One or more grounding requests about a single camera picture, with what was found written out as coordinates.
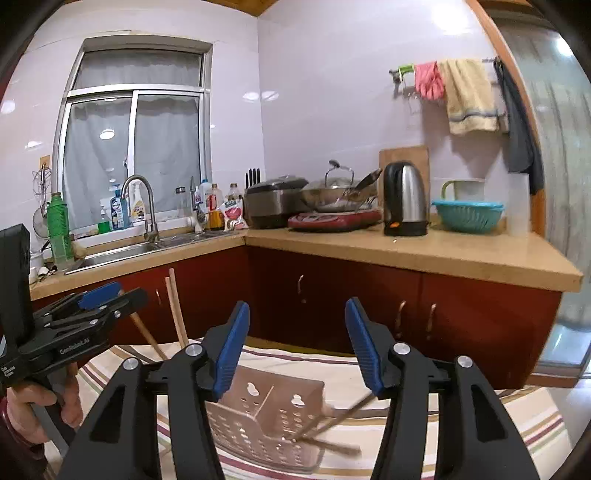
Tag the aluminium sliding window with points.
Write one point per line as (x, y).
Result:
(97, 147)

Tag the wooden cutting board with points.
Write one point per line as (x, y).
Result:
(404, 153)

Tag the pink rubber gloves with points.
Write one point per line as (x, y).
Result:
(429, 81)

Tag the blue hand soap bottle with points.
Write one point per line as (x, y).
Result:
(119, 210)

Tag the yellow towel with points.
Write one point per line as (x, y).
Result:
(468, 97)

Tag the clear glass jar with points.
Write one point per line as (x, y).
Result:
(180, 203)

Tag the green pump bottle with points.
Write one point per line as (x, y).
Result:
(104, 224)

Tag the white spray bottle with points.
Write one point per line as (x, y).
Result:
(137, 205)

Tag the steel electric kettle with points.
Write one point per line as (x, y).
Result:
(406, 198)

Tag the dark grey cloth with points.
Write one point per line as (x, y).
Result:
(519, 138)

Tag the green plastic bottle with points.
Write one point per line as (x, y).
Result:
(60, 230)

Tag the white mug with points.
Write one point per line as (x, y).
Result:
(466, 189)

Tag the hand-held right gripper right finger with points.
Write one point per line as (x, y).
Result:
(367, 355)

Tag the red label sauce bottle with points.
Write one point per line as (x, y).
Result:
(215, 212)

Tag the light wooden chopstick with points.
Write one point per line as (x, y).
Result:
(332, 444)
(150, 339)
(178, 309)
(344, 413)

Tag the white bottle with blue cap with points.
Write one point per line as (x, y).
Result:
(205, 191)

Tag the wooden framed glass sliding door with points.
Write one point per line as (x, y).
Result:
(563, 184)

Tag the steel kitchen sink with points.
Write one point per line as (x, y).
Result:
(120, 254)

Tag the steel wok with lid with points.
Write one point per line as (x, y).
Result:
(330, 194)

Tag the red induction cooker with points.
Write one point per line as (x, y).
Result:
(332, 221)

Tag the striped tablecloth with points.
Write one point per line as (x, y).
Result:
(443, 438)

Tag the teal plastic colander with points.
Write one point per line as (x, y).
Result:
(466, 217)

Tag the metal towel rack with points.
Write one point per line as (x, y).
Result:
(401, 74)

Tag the steel rice cooker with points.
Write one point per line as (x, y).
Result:
(272, 203)

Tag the steel kitchen faucet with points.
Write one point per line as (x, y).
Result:
(148, 221)

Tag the clear oil bottle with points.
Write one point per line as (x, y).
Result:
(234, 193)

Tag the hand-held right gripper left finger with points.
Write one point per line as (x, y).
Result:
(228, 360)

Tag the small steel tap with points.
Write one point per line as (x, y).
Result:
(197, 217)

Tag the pink perforated utensil basket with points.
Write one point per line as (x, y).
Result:
(268, 410)

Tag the pink seasoning packet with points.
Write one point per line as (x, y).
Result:
(233, 217)

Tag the person's left hand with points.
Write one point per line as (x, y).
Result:
(71, 401)

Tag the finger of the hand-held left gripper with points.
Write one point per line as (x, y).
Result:
(124, 304)
(99, 295)

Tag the hanging metal strainer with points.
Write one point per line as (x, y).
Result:
(40, 217)

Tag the white translucent container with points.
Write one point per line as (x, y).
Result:
(518, 207)

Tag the kitchen counter with red cabinets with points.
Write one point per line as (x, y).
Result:
(461, 314)

